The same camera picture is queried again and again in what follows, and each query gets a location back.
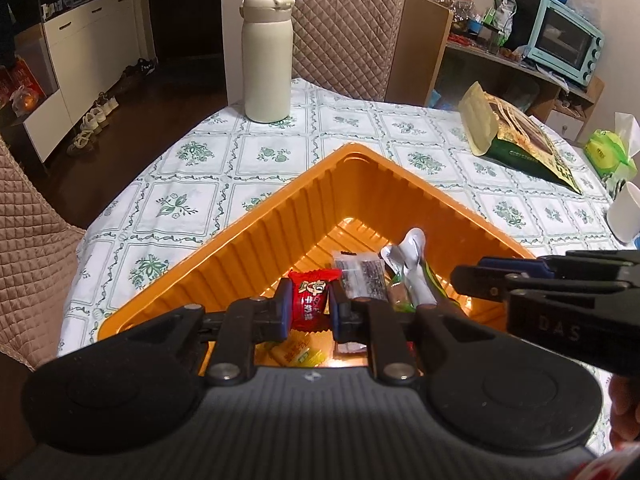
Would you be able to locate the white cabinet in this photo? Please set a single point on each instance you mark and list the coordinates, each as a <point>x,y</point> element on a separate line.
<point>90,40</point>

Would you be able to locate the silver snack packet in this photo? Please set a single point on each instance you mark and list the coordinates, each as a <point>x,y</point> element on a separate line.
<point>410,255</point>

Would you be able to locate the orange-lid plastic jar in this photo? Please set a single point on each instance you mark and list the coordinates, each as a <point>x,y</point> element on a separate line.
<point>455,10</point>

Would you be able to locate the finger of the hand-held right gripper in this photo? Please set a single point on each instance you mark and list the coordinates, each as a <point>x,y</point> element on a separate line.
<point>480,285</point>
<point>510,266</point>

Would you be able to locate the red picture-print snack packet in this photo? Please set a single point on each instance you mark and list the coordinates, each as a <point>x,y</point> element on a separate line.
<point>310,305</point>

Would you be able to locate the white shoe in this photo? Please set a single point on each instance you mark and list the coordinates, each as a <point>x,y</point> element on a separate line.
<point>80,142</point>
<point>92,121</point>
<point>107,102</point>

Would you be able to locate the white thermos bottle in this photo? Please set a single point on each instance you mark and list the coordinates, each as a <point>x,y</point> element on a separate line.
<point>265,70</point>

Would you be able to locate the wooden shelf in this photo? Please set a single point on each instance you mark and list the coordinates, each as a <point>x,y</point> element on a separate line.
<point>420,50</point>

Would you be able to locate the chair with quilted cover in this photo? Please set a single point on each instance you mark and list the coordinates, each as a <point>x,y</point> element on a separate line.
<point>35,260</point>

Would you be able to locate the black clear snack packet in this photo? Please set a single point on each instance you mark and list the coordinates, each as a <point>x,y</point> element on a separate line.
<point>362,275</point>

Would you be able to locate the quilted chair back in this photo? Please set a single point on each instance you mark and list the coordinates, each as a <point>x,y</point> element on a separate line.
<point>340,30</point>

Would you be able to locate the small clear candy packet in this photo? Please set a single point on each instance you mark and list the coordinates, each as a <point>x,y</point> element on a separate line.
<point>400,294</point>

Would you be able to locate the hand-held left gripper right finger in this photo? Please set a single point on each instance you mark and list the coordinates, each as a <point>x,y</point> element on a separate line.
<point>335,312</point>

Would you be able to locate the light blue toaster oven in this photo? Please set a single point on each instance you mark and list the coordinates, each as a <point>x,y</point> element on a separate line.
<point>565,40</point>

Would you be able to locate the red box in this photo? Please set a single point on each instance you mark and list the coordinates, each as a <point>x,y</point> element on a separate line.
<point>20,77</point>

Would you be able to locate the green snack packet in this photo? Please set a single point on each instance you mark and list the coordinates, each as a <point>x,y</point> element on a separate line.
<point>434,282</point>

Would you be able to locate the yellow snack packet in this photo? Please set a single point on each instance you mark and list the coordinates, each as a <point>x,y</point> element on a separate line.
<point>295,355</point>

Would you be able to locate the green white bag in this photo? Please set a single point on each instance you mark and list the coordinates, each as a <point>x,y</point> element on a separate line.
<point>500,12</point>

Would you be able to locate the green tissue pack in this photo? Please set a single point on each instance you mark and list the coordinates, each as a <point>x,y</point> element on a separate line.
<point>605,152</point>

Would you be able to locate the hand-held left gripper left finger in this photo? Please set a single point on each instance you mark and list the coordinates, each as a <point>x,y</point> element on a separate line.
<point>285,310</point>

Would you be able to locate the plain white mug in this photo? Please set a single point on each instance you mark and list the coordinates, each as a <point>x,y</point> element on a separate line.
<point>625,215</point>

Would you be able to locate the dark shoe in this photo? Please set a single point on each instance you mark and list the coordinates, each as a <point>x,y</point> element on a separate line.
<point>136,67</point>

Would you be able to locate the large green snack bag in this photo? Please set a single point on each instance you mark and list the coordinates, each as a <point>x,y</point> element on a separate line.
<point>525,145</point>

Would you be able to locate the person's right hand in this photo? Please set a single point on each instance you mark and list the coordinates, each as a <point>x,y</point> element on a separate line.
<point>625,410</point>

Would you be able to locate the orange plastic tray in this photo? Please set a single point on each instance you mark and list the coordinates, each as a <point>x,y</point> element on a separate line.
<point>300,210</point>

